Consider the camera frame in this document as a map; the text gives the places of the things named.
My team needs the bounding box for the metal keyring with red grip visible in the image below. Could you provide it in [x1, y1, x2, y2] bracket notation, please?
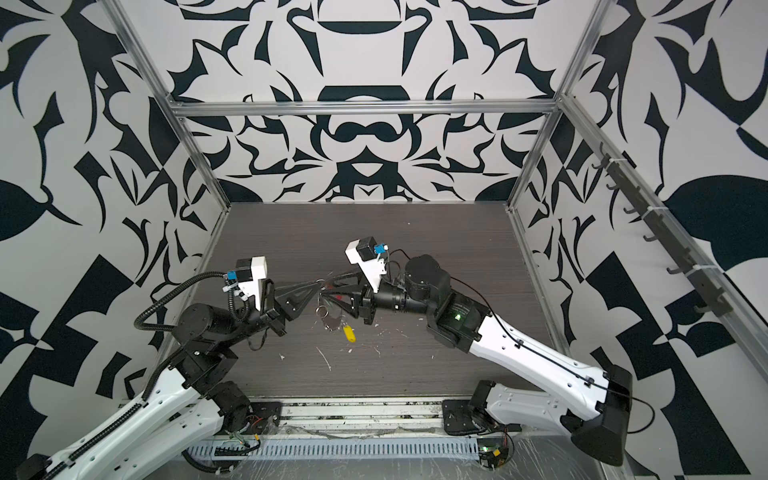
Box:
[315, 283, 343, 332]

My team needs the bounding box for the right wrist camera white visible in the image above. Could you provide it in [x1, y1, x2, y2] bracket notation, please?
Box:
[345, 237, 389, 293]

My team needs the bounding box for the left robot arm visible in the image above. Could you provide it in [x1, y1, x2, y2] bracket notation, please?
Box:
[15, 280, 321, 479]

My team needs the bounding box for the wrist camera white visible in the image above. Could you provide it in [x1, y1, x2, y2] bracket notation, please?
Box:
[345, 237, 389, 293]
[222, 256, 268, 311]

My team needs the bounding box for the black wall hook rail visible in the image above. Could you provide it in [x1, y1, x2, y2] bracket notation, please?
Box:
[593, 144, 734, 317]

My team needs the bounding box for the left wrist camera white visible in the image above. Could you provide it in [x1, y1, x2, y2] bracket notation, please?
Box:
[222, 256, 268, 311]

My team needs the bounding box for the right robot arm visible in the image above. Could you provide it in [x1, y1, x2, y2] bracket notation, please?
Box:
[321, 255, 633, 467]

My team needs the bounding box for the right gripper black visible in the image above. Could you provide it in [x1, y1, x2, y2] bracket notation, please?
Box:
[328, 265, 444, 326]

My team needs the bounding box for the white slotted cable duct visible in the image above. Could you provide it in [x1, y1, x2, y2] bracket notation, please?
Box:
[189, 437, 481, 461]

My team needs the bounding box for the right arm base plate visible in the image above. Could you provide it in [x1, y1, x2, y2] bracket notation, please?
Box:
[441, 400, 507, 436]

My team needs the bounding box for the yellow capped key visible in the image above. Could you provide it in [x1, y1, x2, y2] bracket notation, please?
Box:
[342, 325, 356, 343]

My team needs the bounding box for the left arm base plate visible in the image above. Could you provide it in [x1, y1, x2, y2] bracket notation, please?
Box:
[218, 400, 283, 436]

